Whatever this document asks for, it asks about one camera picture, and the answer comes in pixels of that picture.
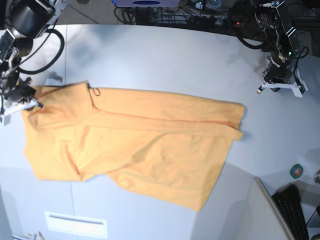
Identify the black keyboard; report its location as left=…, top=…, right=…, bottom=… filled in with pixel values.
left=272, top=184, right=309, bottom=240

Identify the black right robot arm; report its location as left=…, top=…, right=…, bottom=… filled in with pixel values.
left=0, top=0, right=70, bottom=114

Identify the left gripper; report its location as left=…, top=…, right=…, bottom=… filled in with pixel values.
left=261, top=56, right=294, bottom=87

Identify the green tape roll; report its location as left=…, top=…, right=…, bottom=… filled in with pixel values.
left=289, top=164, right=304, bottom=179

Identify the white rectangular table inset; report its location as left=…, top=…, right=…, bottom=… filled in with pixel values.
left=44, top=212, right=108, bottom=239

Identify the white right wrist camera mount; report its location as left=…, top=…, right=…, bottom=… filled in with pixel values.
left=0, top=99, right=35, bottom=127

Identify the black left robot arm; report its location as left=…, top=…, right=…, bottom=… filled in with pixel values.
left=227, top=0, right=309, bottom=92

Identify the metal knob at edge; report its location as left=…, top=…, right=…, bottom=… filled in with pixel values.
left=314, top=170, right=320, bottom=184

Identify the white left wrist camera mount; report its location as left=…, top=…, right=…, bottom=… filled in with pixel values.
left=256, top=68, right=309, bottom=98

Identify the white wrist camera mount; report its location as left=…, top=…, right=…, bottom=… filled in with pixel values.
left=0, top=99, right=35, bottom=127
left=256, top=68, right=309, bottom=98

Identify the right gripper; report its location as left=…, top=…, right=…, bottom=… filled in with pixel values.
left=1, top=75, right=44, bottom=109

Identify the yellow orange t-shirt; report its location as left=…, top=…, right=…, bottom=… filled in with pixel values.
left=21, top=82, right=245, bottom=211

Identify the white partition panel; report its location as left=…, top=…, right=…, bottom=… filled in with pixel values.
left=191, top=163, right=295, bottom=240

